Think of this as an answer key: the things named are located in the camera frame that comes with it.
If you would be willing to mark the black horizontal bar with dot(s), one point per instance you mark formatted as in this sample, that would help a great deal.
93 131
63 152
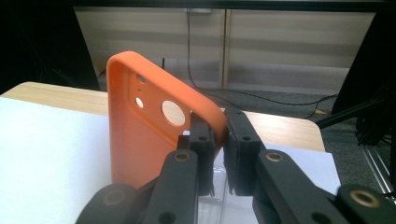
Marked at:
218 3

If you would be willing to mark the orange phone case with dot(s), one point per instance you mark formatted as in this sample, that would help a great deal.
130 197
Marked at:
140 140

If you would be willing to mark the metal floor rail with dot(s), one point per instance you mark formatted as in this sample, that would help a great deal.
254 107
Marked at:
378 171

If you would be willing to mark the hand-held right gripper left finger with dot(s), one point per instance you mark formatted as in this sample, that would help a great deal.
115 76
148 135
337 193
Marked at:
204 149

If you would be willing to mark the black curtain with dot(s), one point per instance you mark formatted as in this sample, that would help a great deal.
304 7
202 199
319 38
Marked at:
370 62
40 43

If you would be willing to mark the clear plastic box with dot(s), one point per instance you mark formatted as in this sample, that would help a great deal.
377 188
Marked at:
224 208

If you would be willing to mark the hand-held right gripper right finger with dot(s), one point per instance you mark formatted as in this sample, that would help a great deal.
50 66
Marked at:
241 155

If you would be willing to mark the wooden table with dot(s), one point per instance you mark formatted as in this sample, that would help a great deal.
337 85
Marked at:
68 96

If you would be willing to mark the black metal stand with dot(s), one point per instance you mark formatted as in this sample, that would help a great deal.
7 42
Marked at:
351 113

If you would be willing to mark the white table sheet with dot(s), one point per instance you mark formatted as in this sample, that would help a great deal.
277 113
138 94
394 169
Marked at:
53 161

